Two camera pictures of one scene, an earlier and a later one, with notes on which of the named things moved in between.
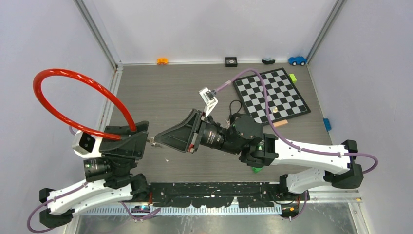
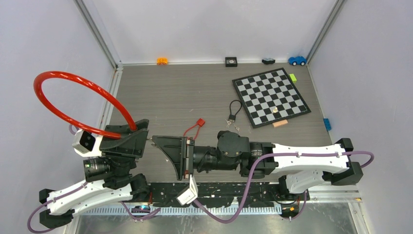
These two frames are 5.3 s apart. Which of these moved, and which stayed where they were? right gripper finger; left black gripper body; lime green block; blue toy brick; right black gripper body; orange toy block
Moved: right black gripper body; right gripper finger
Stayed: blue toy brick; lime green block; orange toy block; left black gripper body
